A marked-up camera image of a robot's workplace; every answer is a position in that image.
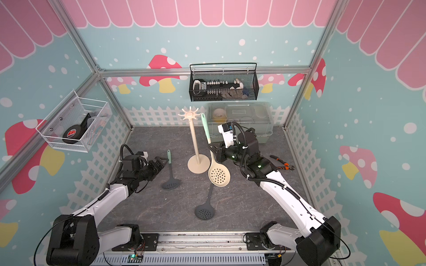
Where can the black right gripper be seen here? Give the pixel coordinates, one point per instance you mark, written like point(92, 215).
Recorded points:
point(219, 153)

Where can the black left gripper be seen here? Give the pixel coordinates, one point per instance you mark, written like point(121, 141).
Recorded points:
point(156, 169)

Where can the grey slotted skimmer green handle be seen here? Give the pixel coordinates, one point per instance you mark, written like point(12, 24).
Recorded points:
point(172, 183)

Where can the beige skimmer green handle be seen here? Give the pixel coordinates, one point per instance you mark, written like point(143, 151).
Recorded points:
point(218, 173)

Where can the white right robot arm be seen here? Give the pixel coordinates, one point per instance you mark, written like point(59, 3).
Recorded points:
point(317, 238)

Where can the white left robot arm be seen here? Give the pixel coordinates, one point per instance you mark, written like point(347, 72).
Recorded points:
point(75, 239)

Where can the beige utensil rack stand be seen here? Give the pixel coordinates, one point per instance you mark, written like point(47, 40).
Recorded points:
point(198, 163)

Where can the green storage box clear lid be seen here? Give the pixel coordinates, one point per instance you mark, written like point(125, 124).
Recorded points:
point(256, 115)

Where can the orange black pliers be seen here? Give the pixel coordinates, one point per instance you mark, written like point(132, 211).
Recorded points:
point(285, 165)

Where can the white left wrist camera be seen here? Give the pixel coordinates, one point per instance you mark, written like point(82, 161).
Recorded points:
point(143, 154)

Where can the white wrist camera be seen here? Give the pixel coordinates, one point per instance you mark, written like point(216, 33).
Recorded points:
point(143, 154)
point(227, 131)

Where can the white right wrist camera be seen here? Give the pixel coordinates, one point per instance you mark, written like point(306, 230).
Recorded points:
point(227, 131)

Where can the black wire wall basket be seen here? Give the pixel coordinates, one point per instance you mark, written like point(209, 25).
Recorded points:
point(243, 72)

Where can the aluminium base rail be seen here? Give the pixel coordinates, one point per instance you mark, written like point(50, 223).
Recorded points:
point(227, 248)

